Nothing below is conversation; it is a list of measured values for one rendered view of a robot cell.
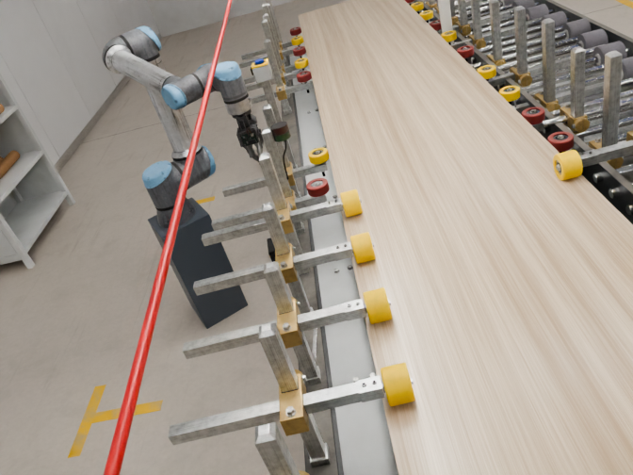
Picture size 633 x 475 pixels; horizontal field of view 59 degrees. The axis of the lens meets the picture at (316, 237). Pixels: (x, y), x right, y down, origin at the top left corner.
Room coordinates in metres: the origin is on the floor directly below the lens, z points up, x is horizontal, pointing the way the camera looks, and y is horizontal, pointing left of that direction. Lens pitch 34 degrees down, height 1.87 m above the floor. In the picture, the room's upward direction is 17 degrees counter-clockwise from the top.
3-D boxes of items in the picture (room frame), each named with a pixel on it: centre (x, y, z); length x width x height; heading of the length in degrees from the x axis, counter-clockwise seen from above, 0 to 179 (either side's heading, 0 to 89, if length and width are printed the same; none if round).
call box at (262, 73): (2.35, 0.01, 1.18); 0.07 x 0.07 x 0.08; 85
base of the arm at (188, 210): (2.46, 0.62, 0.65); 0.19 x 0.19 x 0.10
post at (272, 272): (1.09, 0.13, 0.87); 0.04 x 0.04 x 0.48; 85
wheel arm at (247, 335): (1.06, 0.15, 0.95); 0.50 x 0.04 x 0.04; 85
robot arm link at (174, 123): (2.55, 0.46, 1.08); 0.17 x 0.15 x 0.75; 121
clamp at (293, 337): (1.07, 0.13, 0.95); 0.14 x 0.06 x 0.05; 175
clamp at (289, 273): (1.32, 0.10, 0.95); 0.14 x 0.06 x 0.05; 175
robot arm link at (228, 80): (1.97, 0.13, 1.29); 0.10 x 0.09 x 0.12; 31
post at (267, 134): (1.84, 0.06, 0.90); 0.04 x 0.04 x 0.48; 85
